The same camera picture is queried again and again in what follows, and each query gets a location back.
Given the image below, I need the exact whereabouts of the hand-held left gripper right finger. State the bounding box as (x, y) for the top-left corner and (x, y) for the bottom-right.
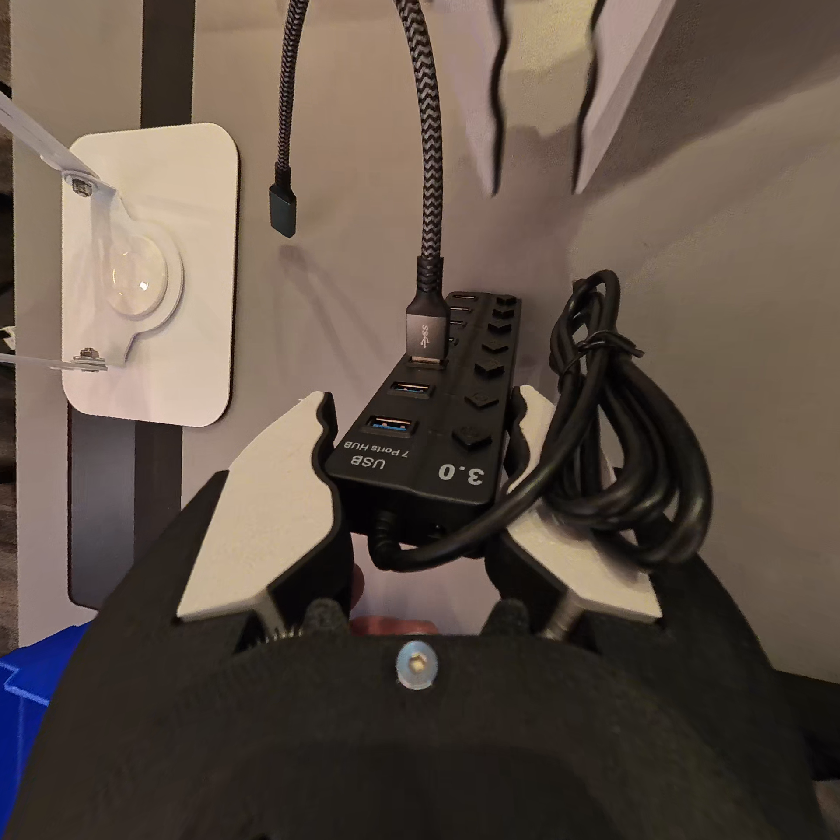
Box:
(486, 386), (664, 641)

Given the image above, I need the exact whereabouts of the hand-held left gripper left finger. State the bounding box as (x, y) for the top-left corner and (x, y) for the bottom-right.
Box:
(174, 392), (357, 626)

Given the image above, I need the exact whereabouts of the white book stand wooden board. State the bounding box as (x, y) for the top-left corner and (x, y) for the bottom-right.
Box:
(0, 92), (240, 427)

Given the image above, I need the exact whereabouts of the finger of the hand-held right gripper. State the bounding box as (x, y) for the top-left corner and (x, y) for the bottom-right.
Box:
(453, 0), (511, 198)
(571, 0), (678, 196)

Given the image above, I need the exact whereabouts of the black seven-port usb hub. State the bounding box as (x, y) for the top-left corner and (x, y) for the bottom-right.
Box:
(326, 290), (524, 546)

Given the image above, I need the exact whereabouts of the black braided usb cable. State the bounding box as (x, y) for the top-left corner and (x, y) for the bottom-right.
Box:
(268, 0), (448, 368)

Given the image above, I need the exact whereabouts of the black multiport hub cable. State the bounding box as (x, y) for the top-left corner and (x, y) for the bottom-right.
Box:
(367, 270), (713, 573)

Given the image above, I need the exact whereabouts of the blue plastic bin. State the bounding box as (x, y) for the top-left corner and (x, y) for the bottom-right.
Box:
(0, 623), (93, 765)

